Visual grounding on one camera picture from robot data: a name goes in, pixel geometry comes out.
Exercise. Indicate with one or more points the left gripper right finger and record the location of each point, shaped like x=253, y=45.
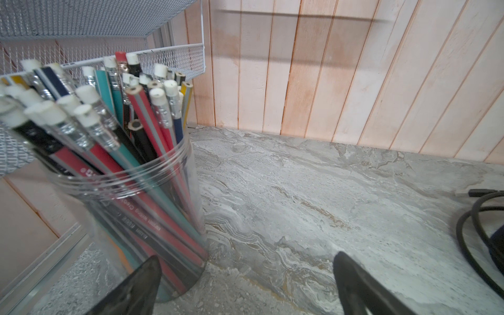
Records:
x=360, y=293

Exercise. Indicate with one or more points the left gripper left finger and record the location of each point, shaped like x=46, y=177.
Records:
x=136, y=294

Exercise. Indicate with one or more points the black headphones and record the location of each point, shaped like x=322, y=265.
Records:
x=494, y=243

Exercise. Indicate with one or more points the clear cup of pencils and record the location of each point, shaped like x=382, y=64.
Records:
x=116, y=145

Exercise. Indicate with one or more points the white wire mesh shelf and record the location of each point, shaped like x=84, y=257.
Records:
x=81, y=33

